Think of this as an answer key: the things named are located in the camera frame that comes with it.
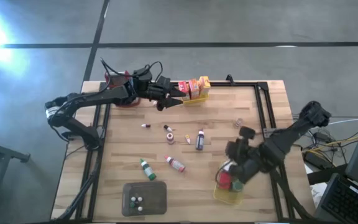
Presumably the red smoked paprika tin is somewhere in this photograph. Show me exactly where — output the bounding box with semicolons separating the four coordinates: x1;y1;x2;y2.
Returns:
218;172;232;190

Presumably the yellow Corn Pops cereal box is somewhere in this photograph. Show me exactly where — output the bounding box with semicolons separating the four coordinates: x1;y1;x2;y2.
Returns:
198;75;211;96

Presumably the grey translucent plastic bin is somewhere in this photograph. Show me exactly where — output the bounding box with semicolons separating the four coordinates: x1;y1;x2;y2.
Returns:
121;180;168;217

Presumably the black floor stand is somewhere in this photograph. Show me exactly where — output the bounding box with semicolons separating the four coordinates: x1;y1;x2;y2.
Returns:
0;136;31;224

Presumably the green food colouring bottle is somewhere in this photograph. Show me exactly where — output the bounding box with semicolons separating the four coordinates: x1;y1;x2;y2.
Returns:
139;158;157;182

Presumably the orange Mini Wheats cereal box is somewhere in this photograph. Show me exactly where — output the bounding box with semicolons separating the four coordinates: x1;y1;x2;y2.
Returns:
188;78;200;100

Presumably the red Froot Loops cereal box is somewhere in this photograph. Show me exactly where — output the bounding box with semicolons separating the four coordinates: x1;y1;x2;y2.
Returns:
178;80;191;101

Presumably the black laptop keyboard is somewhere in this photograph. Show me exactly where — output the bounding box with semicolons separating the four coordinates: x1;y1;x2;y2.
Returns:
314;172;358;224

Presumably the purple food colouring bottle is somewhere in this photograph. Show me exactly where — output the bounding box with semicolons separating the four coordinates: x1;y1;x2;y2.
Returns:
195;128;205;151

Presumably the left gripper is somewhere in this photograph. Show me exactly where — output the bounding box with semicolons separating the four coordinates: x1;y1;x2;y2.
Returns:
134;76;188;111

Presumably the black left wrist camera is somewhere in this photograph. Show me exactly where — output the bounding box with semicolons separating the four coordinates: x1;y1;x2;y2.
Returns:
134;67;154;82

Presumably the metal box grater red handle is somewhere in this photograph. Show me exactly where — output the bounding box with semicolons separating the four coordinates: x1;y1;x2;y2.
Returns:
104;70;142;108

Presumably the black power brick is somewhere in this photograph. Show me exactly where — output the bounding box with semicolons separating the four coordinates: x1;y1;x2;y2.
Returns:
303;151;329;170

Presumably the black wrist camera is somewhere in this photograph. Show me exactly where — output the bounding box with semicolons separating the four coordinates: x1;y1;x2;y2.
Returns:
134;67;154;82
239;126;257;140

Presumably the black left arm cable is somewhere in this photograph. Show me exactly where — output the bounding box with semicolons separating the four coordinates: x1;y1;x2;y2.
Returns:
99;57;164;82

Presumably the white cable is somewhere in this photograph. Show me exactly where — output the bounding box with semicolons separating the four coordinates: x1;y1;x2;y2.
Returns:
328;116;358;125

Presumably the yellow plastic basket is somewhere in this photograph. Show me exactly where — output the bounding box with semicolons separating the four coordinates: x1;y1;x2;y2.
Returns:
180;93;210;106

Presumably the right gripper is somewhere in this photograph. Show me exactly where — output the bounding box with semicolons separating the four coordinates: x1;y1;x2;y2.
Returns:
225;138;272;185

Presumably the yellow translucent plastic bin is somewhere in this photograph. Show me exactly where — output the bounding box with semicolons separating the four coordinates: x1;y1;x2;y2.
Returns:
213;160;245;206

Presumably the white paper sheet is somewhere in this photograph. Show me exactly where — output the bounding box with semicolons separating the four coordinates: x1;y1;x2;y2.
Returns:
309;183;326;207

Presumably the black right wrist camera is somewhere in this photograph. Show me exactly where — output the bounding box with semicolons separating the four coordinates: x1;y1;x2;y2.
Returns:
239;126;257;140

